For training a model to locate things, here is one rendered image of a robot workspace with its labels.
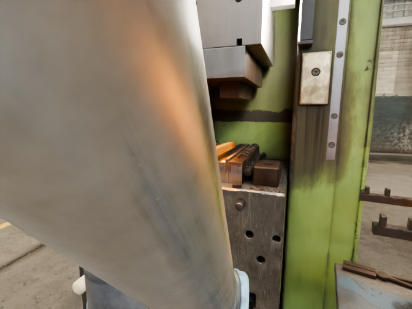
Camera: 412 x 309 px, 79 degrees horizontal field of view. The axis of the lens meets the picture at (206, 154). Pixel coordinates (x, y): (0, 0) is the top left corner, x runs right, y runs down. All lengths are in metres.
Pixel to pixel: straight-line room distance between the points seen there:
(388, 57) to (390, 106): 1.06
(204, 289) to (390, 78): 7.01
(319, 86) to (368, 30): 0.22
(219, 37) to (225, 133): 0.61
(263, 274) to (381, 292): 0.32
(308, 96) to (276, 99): 0.38
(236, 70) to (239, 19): 0.15
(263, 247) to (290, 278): 0.32
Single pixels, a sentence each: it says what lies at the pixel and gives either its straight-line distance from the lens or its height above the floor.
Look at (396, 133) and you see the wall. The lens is 7.18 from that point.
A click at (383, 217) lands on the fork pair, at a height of 0.96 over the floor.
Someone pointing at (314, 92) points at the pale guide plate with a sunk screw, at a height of 1.23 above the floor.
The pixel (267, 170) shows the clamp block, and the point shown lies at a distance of 0.84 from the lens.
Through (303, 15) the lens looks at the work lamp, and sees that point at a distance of 0.97.
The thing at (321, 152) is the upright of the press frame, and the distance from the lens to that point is 0.97.
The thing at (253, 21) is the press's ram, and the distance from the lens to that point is 0.87.
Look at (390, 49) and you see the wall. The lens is 7.17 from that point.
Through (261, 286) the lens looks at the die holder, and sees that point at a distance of 0.96.
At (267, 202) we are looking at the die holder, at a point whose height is 0.88.
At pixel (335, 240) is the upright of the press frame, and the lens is 1.09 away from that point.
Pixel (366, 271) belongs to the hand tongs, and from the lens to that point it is 0.93.
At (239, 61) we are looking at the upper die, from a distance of 0.85.
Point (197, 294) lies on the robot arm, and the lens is 0.17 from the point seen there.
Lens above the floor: 1.17
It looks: 10 degrees down
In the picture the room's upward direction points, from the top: straight up
